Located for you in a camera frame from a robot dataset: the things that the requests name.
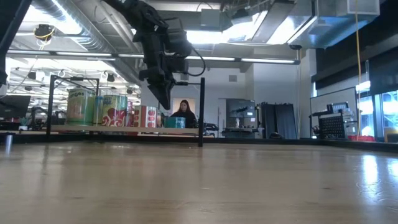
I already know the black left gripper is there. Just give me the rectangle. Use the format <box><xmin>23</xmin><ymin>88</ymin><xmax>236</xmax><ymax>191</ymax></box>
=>
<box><xmin>139</xmin><ymin>29</ymin><xmax>177</xmax><ymax>110</ymax></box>

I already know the tall green Oranges can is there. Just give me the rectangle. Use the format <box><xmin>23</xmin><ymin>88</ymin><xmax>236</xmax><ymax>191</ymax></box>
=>
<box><xmin>66</xmin><ymin>88</ymin><xmax>96</xmax><ymax>126</ymax></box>

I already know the grey machine cabinet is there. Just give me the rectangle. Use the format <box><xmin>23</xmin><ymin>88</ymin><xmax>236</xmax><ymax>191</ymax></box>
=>
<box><xmin>226</xmin><ymin>98</ymin><xmax>259</xmax><ymax>139</ymax></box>

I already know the black curtain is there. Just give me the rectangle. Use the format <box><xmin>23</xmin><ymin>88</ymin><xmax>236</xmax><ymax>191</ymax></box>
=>
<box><xmin>260</xmin><ymin>101</ymin><xmax>299</xmax><ymax>140</ymax></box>

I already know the red object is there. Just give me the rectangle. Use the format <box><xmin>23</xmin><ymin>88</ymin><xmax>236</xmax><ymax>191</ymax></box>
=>
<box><xmin>347</xmin><ymin>134</ymin><xmax>376</xmax><ymax>142</ymax></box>

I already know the long linear ceiling lamp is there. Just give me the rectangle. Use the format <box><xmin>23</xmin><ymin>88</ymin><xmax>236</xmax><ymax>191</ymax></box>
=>
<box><xmin>6</xmin><ymin>49</ymin><xmax>301</xmax><ymax>65</ymax></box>

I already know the silver ventilation duct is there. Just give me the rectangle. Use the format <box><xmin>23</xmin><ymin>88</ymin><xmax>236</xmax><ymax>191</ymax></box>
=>
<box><xmin>30</xmin><ymin>0</ymin><xmax>153</xmax><ymax>83</ymax></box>

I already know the black ceiling cable reel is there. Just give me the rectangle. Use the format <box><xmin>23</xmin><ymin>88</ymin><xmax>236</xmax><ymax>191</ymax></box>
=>
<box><xmin>33</xmin><ymin>24</ymin><xmax>56</xmax><ymax>42</ymax></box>

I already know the person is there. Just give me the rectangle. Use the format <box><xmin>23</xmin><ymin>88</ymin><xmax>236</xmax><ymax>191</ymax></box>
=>
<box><xmin>171</xmin><ymin>99</ymin><xmax>198</xmax><ymax>129</ymax></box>

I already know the yellow object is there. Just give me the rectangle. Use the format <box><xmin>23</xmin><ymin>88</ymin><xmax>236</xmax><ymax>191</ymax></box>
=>
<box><xmin>384</xmin><ymin>126</ymin><xmax>398</xmax><ymax>143</ymax></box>

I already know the black computer monitor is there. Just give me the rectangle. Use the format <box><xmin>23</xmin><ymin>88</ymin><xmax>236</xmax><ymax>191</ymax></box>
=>
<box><xmin>0</xmin><ymin>95</ymin><xmax>31</xmax><ymax>119</ymax></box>

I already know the black wire shelf rack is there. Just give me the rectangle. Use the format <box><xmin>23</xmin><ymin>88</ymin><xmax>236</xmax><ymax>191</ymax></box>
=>
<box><xmin>45</xmin><ymin>73</ymin><xmax>205</xmax><ymax>147</ymax></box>

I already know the short teal can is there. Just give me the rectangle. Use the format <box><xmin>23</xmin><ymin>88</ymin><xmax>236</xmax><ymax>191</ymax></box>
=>
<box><xmin>164</xmin><ymin>116</ymin><xmax>187</xmax><ymax>129</ymax></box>

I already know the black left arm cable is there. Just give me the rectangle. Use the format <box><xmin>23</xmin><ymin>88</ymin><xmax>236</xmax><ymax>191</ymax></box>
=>
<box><xmin>185</xmin><ymin>45</ymin><xmax>206</xmax><ymax>78</ymax></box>

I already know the strawberry dessert can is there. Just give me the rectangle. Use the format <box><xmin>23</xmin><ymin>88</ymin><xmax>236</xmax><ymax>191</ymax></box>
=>
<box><xmin>133</xmin><ymin>105</ymin><xmax>158</xmax><ymax>128</ymax></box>

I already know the black perforated rack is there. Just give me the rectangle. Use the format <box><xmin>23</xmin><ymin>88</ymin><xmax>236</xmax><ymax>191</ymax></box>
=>
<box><xmin>309</xmin><ymin>101</ymin><xmax>358</xmax><ymax>141</ymax></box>

